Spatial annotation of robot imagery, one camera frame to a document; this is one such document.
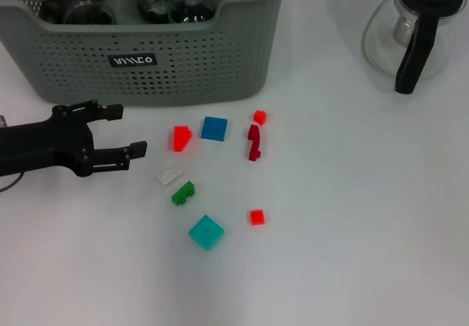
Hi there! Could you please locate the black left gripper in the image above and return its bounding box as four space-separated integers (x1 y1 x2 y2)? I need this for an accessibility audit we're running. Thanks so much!
0 99 149 179

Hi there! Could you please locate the grey-green perforated storage bin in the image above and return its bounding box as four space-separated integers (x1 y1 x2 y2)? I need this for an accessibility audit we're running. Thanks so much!
0 0 294 106

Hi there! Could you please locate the teal square plate brick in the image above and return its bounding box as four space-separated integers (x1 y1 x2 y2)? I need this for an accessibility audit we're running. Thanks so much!
188 214 226 252

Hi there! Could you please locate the glass pitcher black handle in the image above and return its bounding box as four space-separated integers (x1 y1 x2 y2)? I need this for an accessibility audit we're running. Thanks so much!
361 0 468 95

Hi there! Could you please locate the left gripper grey cable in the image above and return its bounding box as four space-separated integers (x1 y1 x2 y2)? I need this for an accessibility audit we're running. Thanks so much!
0 171 26 195

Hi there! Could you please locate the bright red slope brick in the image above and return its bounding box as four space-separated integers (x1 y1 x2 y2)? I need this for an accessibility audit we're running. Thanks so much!
168 125 193 153

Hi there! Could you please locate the dark red brick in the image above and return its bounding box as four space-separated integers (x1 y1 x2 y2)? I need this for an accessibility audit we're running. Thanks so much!
247 124 263 161

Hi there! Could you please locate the green brick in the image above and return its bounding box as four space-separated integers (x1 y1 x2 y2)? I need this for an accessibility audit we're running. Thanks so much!
171 180 196 207

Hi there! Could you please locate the blue square plate brick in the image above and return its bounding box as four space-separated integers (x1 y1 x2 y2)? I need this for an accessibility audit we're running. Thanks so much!
200 116 229 142

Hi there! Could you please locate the white brick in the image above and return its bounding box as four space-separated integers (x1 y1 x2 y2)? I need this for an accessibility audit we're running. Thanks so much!
155 164 186 188

